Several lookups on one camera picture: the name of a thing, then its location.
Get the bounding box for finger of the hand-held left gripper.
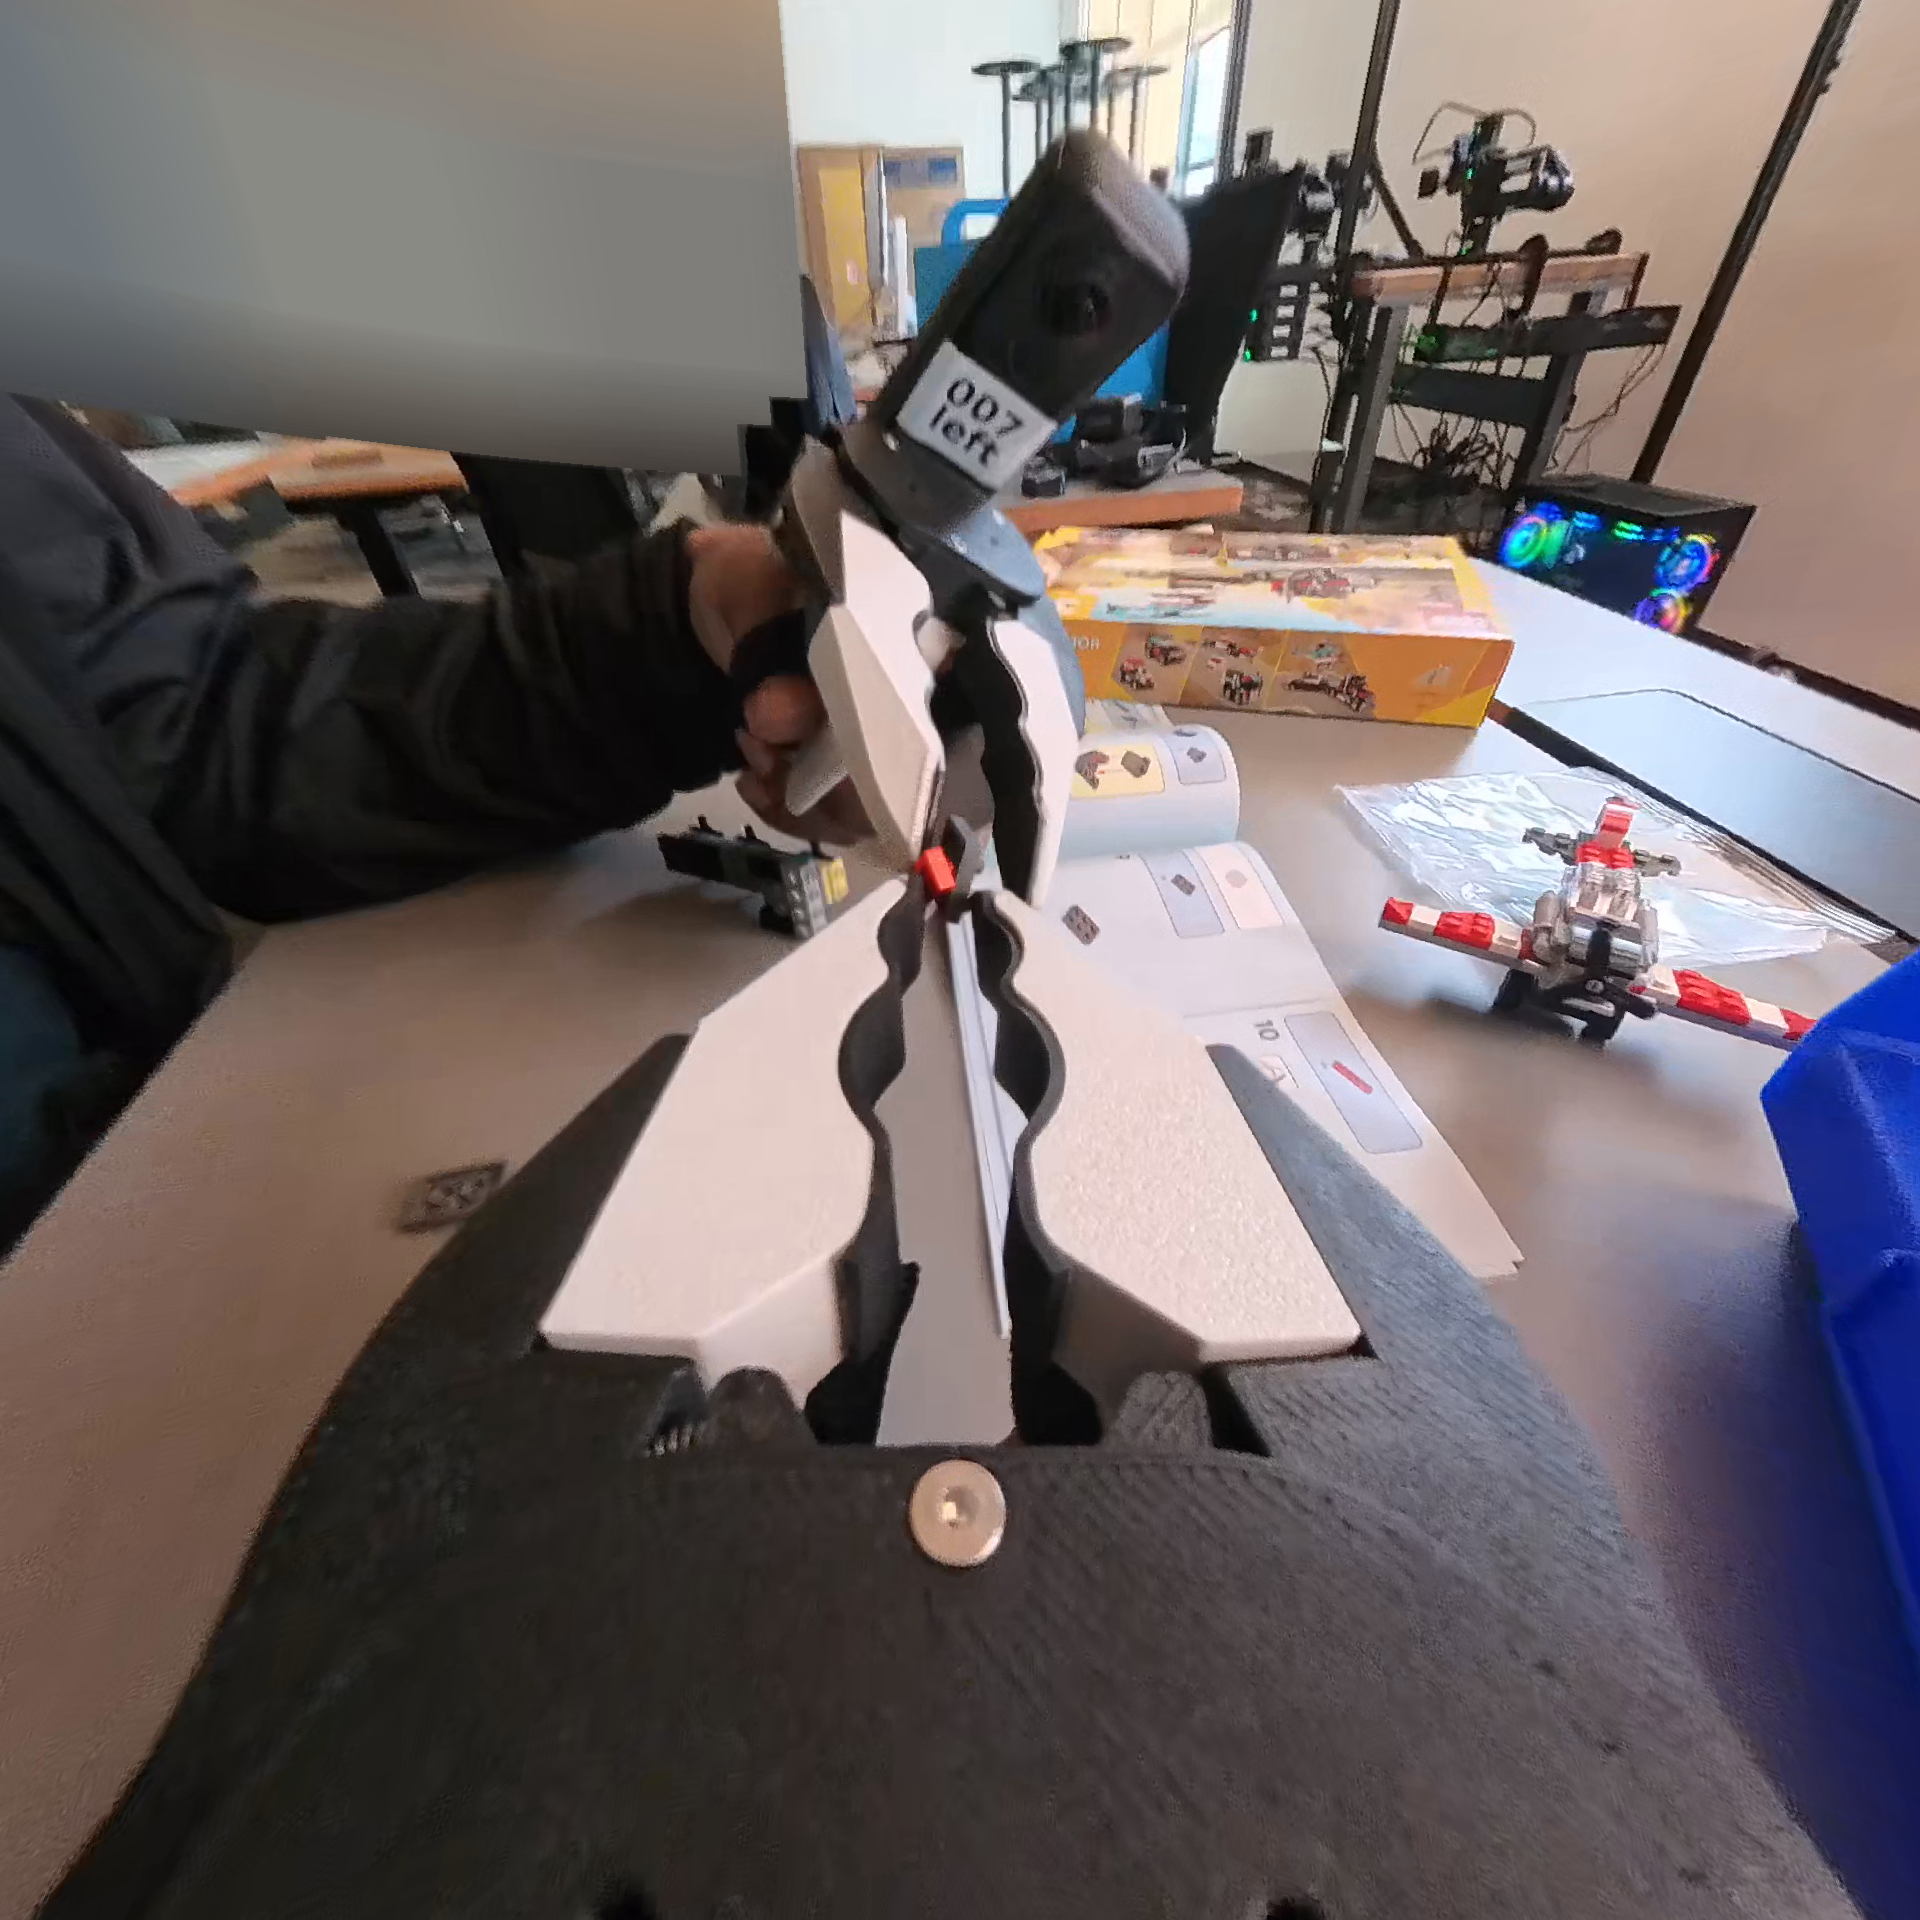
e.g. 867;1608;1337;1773
937;612;1086;904
808;510;976;879

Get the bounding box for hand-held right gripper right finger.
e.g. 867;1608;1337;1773
967;886;1367;1430

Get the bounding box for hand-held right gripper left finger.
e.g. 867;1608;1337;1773
541;872;936;1401

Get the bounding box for black toy vehicle chassis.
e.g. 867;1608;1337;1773
656;815;855;942

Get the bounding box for person's left forearm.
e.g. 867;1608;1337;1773
194;516;714;924

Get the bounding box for grey desk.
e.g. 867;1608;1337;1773
0;554;1920;1920

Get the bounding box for person's left hand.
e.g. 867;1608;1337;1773
688;516;881;845

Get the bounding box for blue felt tote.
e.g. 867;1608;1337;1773
937;193;1176;436

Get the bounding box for black device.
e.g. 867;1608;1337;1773
1021;393;1194;496

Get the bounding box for toy instruction booklet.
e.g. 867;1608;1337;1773
943;702;1526;1337

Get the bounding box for black monitor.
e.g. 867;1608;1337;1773
1161;162;1311;464

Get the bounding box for group of black bar stools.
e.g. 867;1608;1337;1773
973;37;1176;190

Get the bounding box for cardboard boxes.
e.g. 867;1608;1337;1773
797;142;970;345

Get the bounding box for yellow toy set box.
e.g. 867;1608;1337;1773
1032;525;1519;732

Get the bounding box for wooden side table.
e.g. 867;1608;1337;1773
1021;462;1248;540

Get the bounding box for clear plastic bag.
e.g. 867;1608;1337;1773
1336;768;1899;974

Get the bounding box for equipment rack with wooden top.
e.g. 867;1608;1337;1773
1275;247;1686;540

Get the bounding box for red white toy airplane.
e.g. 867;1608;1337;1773
1376;796;1821;1052

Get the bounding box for computer tower with glowing fans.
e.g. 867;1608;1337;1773
1497;471;1761;636

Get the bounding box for dark grey flat panel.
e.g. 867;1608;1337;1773
1501;687;1920;943

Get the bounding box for blue plastic bin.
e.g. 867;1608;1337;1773
1761;949;1920;1704

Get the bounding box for black light stand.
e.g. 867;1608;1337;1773
1633;0;1870;484

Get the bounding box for person's torso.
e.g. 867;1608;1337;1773
0;393;272;1254

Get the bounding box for black camera rig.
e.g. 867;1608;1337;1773
1410;102;1577;253

